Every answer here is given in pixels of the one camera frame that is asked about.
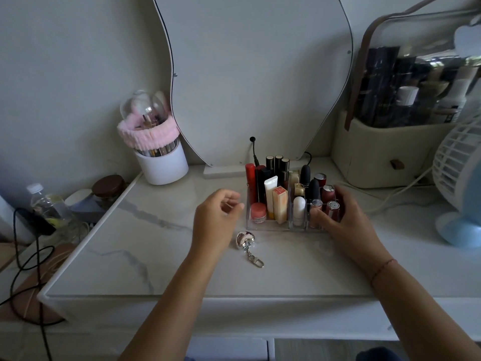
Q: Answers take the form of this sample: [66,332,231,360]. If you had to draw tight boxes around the person's right hand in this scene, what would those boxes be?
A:
[310,185,394,277]

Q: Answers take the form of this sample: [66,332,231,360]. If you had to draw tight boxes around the person's left hand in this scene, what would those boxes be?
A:
[190,189,245,260]

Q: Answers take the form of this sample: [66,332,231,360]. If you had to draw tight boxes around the clear acrylic cosmetics organizer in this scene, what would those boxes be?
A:
[246,180,340,233]

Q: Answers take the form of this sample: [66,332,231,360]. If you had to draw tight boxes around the person's left forearm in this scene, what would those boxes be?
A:
[118,249,226,361]

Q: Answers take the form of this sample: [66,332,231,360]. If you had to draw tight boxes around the person's right forearm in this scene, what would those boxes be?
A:
[370,259,481,361]

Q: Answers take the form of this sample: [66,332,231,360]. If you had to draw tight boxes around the small pink jar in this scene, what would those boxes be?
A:
[250,202,267,224]

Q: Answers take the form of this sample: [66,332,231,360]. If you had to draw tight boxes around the white balm stick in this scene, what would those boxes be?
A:
[293,196,306,227]

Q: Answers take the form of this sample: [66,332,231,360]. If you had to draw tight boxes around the white cream tube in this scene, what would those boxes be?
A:
[264,176,279,221]

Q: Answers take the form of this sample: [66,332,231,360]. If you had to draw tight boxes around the cream box with orange top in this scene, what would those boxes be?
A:
[272,186,288,225]

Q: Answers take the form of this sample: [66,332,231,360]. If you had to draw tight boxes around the group of lipstick tubes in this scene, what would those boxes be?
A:
[245,155,340,228]

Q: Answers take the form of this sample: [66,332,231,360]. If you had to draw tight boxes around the white brush holder clear dome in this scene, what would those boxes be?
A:
[119,89,189,186]

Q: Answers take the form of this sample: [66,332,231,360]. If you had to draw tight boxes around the beige cosmetic case clear lid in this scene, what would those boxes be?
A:
[331,0,481,189]

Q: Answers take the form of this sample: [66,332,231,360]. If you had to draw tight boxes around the pink fluffy headband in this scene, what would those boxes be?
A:
[117,114,181,151]

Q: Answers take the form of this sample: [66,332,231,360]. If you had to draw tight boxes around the bunch of makeup brushes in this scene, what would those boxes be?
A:
[137,113,177,157]

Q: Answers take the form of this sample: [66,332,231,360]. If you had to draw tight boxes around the jar with brown lid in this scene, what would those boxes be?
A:
[92,174,127,203]

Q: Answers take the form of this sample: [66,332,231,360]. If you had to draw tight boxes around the curved frameless mirror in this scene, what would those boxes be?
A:
[152,0,354,167]

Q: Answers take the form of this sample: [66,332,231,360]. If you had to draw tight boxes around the white drawer front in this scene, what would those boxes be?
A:
[184,336,272,361]

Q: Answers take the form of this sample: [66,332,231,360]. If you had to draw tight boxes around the white and blue desk fan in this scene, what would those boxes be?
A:
[432,116,481,249]

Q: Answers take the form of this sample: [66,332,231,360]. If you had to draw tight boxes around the group of dark cosmetic bottles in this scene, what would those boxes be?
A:
[355,45,481,128]

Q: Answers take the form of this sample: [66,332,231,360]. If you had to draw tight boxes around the clear plastic water bottle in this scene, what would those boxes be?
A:
[26,183,73,230]

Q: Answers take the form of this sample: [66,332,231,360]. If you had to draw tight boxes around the black power adapter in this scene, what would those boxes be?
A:
[15,208,57,237]

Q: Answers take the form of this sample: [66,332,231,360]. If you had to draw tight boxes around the brown round stool seat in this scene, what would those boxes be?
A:
[9,242,77,324]

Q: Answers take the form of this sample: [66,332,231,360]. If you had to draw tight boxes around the white cloud-shaped ornament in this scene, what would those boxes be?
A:
[453,14,481,60]

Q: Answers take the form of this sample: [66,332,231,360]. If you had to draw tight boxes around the silver ball keychain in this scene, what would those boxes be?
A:
[235,231,265,269]

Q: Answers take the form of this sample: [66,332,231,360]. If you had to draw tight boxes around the black power cable with plug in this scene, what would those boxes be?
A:
[249,137,261,167]

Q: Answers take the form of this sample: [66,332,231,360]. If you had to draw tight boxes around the white cable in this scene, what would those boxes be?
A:
[338,165,444,215]

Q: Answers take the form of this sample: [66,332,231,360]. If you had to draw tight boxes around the red string bracelet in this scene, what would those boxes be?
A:
[370,258,398,286]

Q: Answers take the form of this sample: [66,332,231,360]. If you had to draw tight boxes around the thin black cable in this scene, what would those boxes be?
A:
[0,208,66,361]

